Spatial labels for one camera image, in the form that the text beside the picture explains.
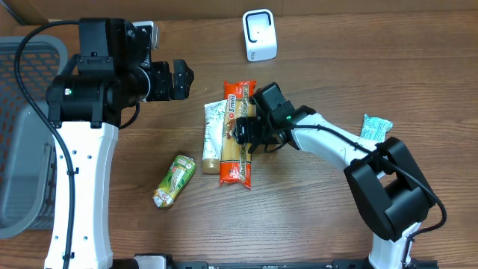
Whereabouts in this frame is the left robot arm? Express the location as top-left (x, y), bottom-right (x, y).
top-left (44, 18), bottom-right (194, 268)

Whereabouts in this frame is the green yellow snack packet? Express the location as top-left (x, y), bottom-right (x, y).
top-left (152, 155), bottom-right (196, 208)

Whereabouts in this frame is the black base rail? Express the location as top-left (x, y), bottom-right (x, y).
top-left (111, 253), bottom-right (439, 269)

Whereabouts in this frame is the teal snack packet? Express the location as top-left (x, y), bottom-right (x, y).
top-left (360, 114), bottom-right (394, 143)

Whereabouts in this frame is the white barcode scanner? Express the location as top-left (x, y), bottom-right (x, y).
top-left (242, 9), bottom-right (278, 62)

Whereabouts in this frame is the grey plastic mesh basket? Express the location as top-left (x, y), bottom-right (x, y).
top-left (1, 35), bottom-right (68, 239)

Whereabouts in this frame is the orange spaghetti packet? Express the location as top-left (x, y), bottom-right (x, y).
top-left (220, 81), bottom-right (256, 189)

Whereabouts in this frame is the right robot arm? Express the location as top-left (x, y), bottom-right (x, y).
top-left (232, 83), bottom-right (440, 268)

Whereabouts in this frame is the white cream tube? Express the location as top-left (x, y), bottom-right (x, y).
top-left (202, 100), bottom-right (227, 174)

